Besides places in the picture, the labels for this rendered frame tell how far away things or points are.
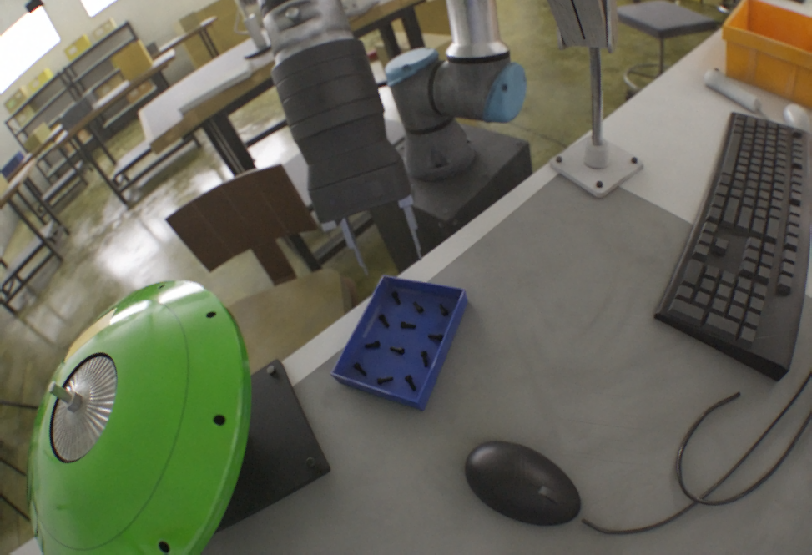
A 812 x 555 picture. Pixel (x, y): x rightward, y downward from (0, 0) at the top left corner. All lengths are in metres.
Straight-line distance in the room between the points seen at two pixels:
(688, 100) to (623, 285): 0.44
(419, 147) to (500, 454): 0.51
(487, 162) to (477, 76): 0.21
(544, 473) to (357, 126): 0.29
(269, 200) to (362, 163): 0.66
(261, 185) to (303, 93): 0.64
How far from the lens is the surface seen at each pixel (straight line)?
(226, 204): 0.97
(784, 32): 1.21
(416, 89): 0.62
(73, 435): 0.37
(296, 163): 2.22
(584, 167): 0.57
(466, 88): 0.57
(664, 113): 0.73
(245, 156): 1.45
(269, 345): 0.92
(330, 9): 0.31
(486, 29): 0.56
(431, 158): 0.68
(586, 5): 0.37
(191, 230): 1.01
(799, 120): 0.80
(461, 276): 0.45
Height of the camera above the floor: 1.27
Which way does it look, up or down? 44 degrees down
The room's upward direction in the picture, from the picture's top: 23 degrees counter-clockwise
